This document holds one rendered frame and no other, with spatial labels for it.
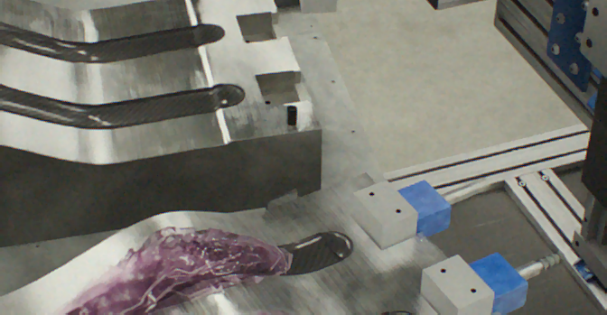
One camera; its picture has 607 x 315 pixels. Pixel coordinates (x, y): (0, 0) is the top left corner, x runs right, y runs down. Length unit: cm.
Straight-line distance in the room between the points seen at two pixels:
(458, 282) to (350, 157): 28
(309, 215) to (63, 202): 23
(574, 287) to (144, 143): 100
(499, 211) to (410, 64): 76
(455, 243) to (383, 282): 98
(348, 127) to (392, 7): 168
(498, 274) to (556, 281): 94
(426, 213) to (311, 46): 38
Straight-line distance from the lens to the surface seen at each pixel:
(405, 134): 251
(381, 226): 101
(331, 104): 127
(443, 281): 97
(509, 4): 158
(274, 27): 126
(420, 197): 106
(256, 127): 110
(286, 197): 106
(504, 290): 99
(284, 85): 118
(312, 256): 103
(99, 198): 111
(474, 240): 198
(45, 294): 98
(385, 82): 266
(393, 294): 99
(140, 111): 114
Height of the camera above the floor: 157
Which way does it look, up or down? 39 degrees down
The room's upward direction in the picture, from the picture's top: straight up
